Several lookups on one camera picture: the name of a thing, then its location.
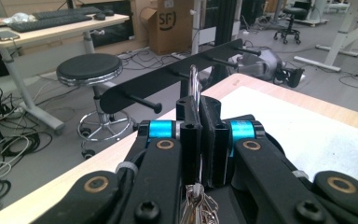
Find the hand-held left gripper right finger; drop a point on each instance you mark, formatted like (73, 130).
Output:
(216, 149)

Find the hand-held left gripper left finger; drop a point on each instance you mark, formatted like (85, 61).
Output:
(189, 140)

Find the black hook rack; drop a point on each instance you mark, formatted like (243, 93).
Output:
(143, 84)

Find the white table mat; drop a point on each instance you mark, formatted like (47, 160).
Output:
(307, 130)

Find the grey black floor machine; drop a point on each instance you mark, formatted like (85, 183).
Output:
(267, 62)

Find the brown cardboard box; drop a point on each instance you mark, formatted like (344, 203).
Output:
(171, 31)

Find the black chrome round stool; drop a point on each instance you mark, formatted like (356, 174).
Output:
(88, 67)

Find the black computer mouse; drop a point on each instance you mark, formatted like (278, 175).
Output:
(108, 12)
(99, 16)

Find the black wheeled office stool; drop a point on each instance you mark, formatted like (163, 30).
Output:
(292, 14)

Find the wooden desk with white legs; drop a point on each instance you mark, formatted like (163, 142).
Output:
(59, 31)

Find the black keyboard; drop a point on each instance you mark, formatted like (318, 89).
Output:
(65, 12)
(49, 22)

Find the clear plastic bag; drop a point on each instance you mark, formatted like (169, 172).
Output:
(20, 18)

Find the smartphone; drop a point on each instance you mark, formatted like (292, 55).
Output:
(4, 35)

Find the white desk frame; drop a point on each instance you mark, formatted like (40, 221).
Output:
(338, 40)

